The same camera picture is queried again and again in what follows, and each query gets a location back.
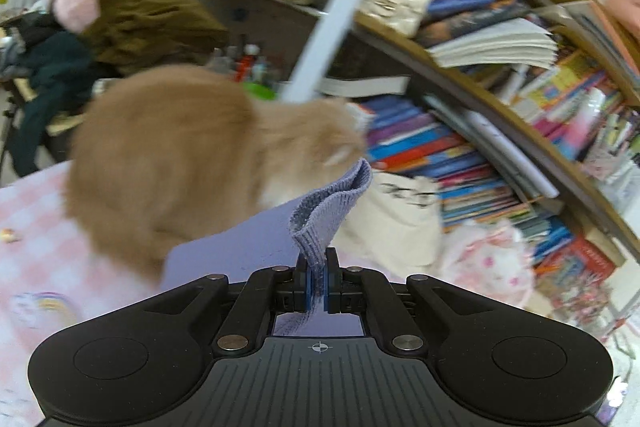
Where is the pink checkered cartoon mat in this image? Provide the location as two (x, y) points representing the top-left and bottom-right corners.
(0, 162), (155, 426)

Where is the wooden bookshelf with books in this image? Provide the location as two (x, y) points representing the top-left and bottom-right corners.
(202, 0), (639, 331)

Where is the pink white bunny plush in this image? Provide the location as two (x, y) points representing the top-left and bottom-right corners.
(436, 220), (535, 308)

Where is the olive green cloth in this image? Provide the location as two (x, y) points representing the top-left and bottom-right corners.
(80, 0), (229, 76)

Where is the purple and mauve sweater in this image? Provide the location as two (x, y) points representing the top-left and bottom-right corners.
(160, 159), (372, 338)

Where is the orange fluffy cat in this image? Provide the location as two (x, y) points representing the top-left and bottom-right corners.
(64, 64), (367, 282)

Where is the cream canvas tote bag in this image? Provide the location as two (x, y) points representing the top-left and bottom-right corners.
(332, 171), (444, 282)

